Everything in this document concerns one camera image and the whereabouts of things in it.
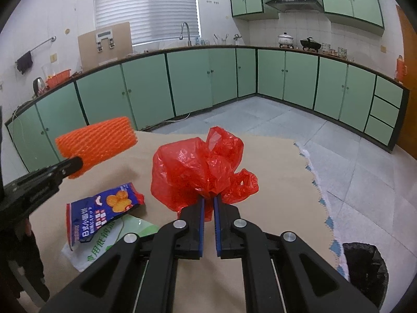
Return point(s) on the cardboard panel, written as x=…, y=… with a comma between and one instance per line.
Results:
x=88, y=55

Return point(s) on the metal towel rail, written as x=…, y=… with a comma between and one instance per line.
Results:
x=42, y=44

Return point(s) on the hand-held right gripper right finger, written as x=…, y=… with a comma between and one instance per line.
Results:
x=217, y=228

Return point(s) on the orange foam fruit net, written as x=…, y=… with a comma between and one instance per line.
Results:
x=97, y=140

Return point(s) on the orange thermos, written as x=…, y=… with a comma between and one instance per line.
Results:
x=400, y=68

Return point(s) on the green lower cabinets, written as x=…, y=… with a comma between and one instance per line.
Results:
x=195, y=78

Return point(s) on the red plastic bag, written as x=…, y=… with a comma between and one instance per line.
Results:
x=195, y=166

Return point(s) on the green white plastic bag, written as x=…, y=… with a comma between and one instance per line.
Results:
x=97, y=254

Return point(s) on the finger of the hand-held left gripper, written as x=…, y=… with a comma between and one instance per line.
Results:
x=39, y=182

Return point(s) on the row of glass jars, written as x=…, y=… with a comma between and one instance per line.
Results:
x=334, y=50

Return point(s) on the metal faucet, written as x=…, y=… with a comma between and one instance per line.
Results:
x=188, y=34

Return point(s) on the dark hanging towel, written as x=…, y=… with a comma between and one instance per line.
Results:
x=25, y=62

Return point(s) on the white pot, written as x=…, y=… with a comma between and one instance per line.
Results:
x=286, y=40

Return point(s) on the blue snack packet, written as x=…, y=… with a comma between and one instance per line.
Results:
x=104, y=208

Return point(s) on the yellow wall socket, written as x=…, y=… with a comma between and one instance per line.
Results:
x=54, y=57

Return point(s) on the range hood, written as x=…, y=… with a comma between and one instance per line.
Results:
x=293, y=4

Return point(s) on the orange basin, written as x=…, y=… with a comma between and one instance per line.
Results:
x=58, y=79

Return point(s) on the steel electric kettle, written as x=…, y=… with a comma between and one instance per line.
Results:
x=39, y=88

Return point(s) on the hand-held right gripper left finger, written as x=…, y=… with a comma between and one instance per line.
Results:
x=202, y=228

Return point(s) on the black lined trash bin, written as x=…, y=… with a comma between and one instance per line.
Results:
x=365, y=267

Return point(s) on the white window blind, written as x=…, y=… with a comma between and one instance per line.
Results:
x=146, y=9

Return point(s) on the utensil holder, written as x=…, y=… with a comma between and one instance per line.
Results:
x=221, y=39

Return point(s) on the wooden door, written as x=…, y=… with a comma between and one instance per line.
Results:
x=409, y=55

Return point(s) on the black wok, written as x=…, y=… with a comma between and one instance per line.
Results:
x=308, y=44

